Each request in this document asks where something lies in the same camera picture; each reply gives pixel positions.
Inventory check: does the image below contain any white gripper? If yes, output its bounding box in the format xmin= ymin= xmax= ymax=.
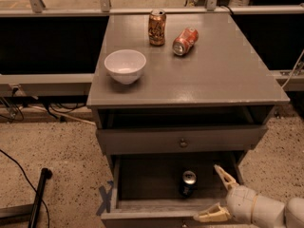
xmin=193 ymin=164 xmax=257 ymax=223

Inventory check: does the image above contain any blue pepsi can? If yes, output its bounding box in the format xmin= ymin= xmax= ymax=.
xmin=179 ymin=170 xmax=198 ymax=198

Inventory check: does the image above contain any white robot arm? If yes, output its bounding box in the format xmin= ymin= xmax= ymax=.
xmin=193 ymin=164 xmax=304 ymax=228

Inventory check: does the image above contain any grey top drawer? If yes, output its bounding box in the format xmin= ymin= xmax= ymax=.
xmin=95 ymin=106 xmax=269 ymax=156

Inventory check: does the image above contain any round top drawer knob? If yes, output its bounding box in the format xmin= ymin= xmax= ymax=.
xmin=180 ymin=139 xmax=188 ymax=148

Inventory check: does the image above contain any grey open middle drawer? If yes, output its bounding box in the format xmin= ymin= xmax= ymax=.
xmin=101 ymin=152 xmax=242 ymax=228

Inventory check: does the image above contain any grey wooden drawer cabinet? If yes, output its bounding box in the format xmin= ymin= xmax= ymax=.
xmin=85 ymin=11 xmax=291 ymax=228

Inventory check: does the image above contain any orange lying soda can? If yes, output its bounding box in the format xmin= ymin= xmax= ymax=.
xmin=172 ymin=28 xmax=199 ymax=56

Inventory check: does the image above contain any brown upright soda can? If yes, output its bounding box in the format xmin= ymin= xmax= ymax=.
xmin=148 ymin=9 xmax=166 ymax=46

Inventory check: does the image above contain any blue tape cross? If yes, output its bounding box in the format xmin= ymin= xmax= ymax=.
xmin=96 ymin=180 xmax=114 ymax=216

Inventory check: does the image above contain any white bowl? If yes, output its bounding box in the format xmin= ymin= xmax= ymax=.
xmin=104 ymin=49 xmax=146 ymax=85

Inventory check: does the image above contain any black metal stand leg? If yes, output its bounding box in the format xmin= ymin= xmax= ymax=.
xmin=0 ymin=168 xmax=52 ymax=228

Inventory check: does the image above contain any grey metal rail frame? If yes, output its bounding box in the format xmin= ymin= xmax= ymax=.
xmin=0 ymin=0 xmax=304 ymax=98

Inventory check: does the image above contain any white cable at right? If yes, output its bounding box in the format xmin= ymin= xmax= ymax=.
xmin=280 ymin=49 xmax=304 ymax=90

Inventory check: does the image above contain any black floor cable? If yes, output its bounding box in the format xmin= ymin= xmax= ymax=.
xmin=0 ymin=147 xmax=51 ymax=228

